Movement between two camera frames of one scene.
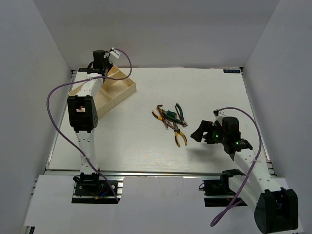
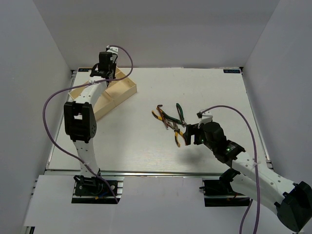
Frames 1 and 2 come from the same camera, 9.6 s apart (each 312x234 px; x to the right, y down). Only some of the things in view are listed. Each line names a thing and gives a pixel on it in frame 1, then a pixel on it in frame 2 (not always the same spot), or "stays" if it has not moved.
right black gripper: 206,126 → 191,130
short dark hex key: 178,113 stays
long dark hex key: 162,115 stays
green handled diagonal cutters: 181,121 stays
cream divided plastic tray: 112,91 stays
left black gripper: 108,62 → 114,66
